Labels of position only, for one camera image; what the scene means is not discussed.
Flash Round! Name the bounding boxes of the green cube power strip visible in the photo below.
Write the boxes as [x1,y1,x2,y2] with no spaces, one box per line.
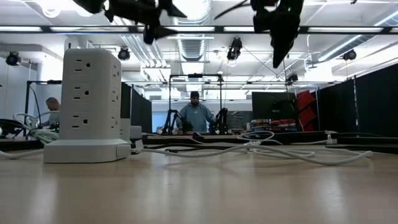
[119,117,132,142]

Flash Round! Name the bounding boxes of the neighbouring station black frame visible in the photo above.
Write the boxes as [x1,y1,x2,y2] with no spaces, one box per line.
[25,80,63,138]
[169,73,223,135]

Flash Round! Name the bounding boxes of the desk with coloured boxes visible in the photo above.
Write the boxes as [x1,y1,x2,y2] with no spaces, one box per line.
[248,119,298,134]

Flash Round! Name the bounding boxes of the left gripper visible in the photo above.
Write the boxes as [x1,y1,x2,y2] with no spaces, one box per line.
[73,0,187,45]

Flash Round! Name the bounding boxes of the red bin rack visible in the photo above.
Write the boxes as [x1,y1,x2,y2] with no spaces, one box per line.
[295,90,318,133]

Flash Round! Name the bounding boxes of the black partition wall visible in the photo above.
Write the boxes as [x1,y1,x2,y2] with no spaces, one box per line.
[317,63,398,138]
[120,82,153,141]

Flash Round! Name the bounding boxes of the small white plug block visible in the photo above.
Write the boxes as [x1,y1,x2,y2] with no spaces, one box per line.
[324,130,339,146]

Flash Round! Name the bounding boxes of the black monitor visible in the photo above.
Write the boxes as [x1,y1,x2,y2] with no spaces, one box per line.
[251,91,297,121]

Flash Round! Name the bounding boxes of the white tower power strip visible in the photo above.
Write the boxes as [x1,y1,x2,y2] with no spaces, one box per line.
[43,48,132,164]

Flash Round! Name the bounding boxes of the thin hanging black cable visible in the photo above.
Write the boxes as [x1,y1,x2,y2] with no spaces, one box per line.
[279,58,289,91]

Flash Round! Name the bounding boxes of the white ceiling pipes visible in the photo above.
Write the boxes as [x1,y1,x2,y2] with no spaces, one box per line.
[107,0,171,68]

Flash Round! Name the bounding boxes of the ribbed silver ventilation duct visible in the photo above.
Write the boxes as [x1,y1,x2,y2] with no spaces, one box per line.
[169,0,212,62]

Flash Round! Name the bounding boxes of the long linear ceiling light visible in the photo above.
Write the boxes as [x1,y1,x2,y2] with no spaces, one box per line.
[0,25,398,35]

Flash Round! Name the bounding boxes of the white tower power cord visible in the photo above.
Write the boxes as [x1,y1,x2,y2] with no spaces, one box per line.
[0,148,45,160]

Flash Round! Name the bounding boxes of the white braided USB cable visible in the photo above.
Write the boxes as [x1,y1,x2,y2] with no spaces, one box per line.
[130,139,374,166]

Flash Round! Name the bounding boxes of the white USB wall charger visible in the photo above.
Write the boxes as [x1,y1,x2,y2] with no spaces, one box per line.
[129,125,143,141]

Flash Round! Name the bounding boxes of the white cable bundle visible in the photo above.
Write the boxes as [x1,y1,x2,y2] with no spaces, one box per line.
[11,111,60,146]

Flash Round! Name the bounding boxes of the smooth silver ceiling duct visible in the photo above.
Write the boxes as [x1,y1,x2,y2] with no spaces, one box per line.
[317,33,374,63]

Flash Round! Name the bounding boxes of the black power strip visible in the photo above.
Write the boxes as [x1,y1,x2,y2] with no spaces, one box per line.
[236,132,338,146]

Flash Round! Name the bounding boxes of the person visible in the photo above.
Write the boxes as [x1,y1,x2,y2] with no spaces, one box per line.
[45,96,62,127]
[175,90,218,134]

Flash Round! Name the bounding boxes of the black ceiling spotlight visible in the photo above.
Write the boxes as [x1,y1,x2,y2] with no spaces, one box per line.
[226,37,243,62]
[117,46,131,62]
[6,51,21,67]
[343,49,358,62]

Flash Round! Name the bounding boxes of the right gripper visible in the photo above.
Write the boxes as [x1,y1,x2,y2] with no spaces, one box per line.
[251,0,305,68]

